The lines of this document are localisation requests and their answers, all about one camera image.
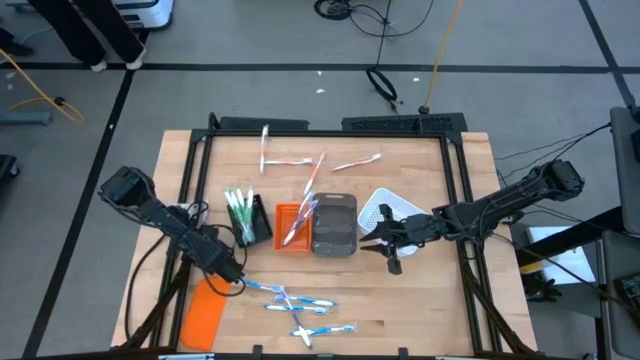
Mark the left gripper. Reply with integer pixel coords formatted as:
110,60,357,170
209,247,247,289

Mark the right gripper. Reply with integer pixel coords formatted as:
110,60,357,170
359,203,449,276

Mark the black slotted plastic basket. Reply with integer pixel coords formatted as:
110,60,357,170
226,193,275,250

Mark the purple white toothbrush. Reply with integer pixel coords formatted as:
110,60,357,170
278,284,315,350
287,194,315,238
294,192,309,230
282,198,320,247

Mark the white perforated plastic basket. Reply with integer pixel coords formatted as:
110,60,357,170
356,187,431,259

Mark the orange flat plastic lid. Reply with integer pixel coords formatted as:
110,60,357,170
178,276,233,353

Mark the grey translucent plastic bin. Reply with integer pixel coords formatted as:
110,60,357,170
310,192,359,259

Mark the orange slotted plastic basket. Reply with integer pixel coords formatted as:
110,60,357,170
273,202,315,254

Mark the black perforated box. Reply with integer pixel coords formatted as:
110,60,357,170
341,112,469,135

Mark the black plain box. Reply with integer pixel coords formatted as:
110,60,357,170
218,115,310,133

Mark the white flat board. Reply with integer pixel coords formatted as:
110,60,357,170
522,224,597,286

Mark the black diagonal beam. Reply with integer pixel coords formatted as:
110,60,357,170
513,205,629,266

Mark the grey furniture panel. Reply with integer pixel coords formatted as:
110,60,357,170
597,229,640,360
608,104,640,236

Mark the black floor device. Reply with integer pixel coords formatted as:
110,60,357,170
612,272,640,312

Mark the grey metal stand bar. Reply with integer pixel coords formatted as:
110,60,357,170
0,110,53,127

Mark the white grey appliance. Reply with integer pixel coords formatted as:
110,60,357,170
110,0,176,32

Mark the person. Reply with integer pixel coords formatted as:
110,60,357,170
27,0,147,72

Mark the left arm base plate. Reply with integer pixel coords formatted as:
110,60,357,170
174,201,210,224

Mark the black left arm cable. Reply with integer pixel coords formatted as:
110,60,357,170
123,230,174,346

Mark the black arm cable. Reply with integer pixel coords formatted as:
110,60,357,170
123,230,174,346
487,232,612,304

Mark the black aluminium table frame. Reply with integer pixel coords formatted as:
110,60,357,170
119,127,539,357

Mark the black hanging cable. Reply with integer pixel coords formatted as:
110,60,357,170
366,0,401,114

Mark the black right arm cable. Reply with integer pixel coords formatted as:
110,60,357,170
487,232,612,304

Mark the black thin floor cable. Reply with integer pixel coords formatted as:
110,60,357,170
493,122,612,162
499,133,594,182

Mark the yellow hanging cable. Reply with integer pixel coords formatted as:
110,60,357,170
421,0,465,115

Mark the black floor cable bundle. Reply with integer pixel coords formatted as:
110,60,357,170
312,0,437,40

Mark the yellow floor cable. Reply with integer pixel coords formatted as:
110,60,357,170
0,47,87,125

